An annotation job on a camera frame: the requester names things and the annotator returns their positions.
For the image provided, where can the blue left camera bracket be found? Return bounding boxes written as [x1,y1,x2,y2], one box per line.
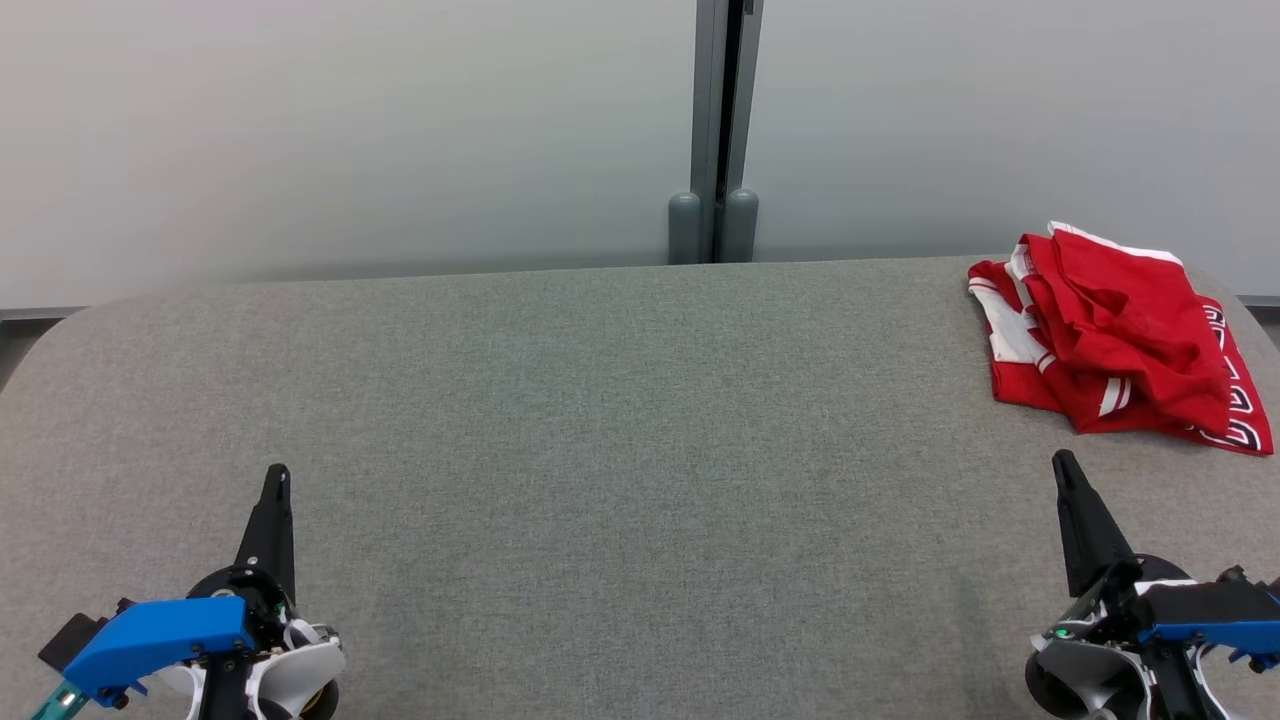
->
[62,596,257,703]

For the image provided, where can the red Bulls jersey shirt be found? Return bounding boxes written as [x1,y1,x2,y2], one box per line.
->
[966,255,1276,458]

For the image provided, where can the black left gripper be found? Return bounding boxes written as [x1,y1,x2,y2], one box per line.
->
[188,463,299,651]

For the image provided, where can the red shorts with white stripe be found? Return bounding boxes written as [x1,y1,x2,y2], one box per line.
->
[1012,222,1233,436]

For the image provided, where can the blue right camera bracket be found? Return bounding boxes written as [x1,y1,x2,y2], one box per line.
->
[1135,590,1280,673]

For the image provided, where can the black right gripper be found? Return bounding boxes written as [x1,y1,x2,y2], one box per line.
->
[1040,449,1191,643]

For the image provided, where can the blue camera bracket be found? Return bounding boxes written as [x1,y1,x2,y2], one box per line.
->
[1135,590,1280,673]
[62,596,257,703]

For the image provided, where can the black left cable teal plug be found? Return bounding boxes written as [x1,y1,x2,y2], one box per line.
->
[30,680,91,720]

